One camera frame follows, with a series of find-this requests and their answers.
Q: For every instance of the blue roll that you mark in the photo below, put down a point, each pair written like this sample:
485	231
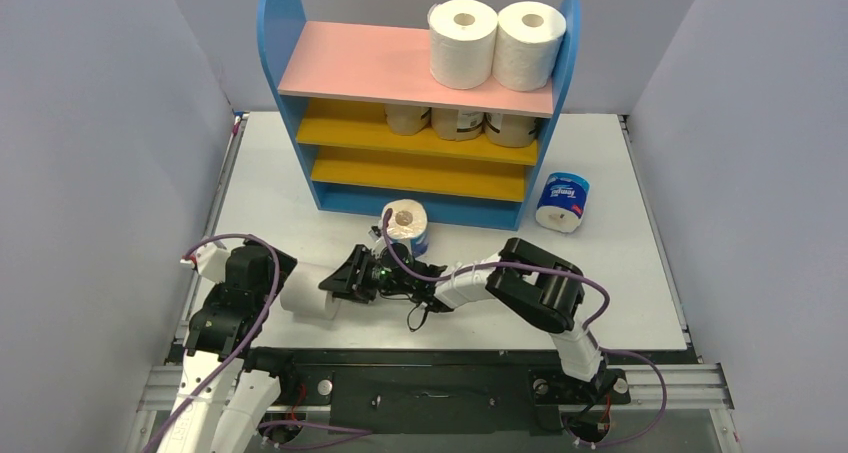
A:
562	203
408	224

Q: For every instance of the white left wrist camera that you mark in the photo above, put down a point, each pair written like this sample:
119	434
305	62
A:
209	261

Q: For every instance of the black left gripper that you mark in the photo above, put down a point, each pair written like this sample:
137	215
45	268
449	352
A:
287	266

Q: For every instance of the blue shelf with coloured boards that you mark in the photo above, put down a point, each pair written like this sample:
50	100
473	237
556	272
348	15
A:
332	82

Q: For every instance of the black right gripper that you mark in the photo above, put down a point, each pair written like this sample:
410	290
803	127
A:
361	272

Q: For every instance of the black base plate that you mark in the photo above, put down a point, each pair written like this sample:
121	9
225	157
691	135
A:
459	392

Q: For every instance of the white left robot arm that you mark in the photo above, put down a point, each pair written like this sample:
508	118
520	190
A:
226	384

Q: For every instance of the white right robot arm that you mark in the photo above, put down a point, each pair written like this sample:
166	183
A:
541	288

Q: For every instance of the white roll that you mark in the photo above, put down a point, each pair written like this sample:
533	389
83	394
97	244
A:
528	39
462	43
302	296

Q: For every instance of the brown printed paper roll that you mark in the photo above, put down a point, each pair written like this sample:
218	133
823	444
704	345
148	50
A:
406	120

